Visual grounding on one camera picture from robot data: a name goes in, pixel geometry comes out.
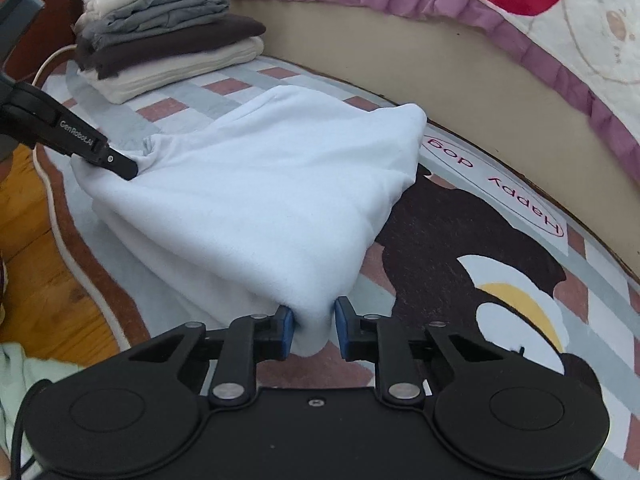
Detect grey folded garment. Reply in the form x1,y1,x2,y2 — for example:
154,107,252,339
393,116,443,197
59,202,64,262
75,0,232,56

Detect checked round rug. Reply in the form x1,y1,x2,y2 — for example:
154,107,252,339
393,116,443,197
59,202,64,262
32,45,640,480

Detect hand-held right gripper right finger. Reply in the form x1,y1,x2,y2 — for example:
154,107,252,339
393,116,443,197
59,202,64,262
335,296,506,406

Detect black cable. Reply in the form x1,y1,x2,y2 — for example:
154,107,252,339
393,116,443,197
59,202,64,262
12,380,51,480

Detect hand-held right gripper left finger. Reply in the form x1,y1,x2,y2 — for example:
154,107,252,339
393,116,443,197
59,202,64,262
129,306,296,407

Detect white T-shirt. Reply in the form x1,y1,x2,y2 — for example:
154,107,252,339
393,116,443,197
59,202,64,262
71,85,428,358

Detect red-brown wooden drawer cabinet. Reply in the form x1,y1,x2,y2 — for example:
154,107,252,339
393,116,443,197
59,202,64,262
0,0,93,91

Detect dark brown folded garment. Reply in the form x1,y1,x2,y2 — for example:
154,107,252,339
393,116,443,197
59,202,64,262
75,14,267,80

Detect pale green cloth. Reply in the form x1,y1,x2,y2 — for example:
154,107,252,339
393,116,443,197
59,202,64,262
0,342,86,480

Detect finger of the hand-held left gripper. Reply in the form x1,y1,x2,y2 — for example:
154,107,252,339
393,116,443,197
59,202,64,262
0,80,140,182

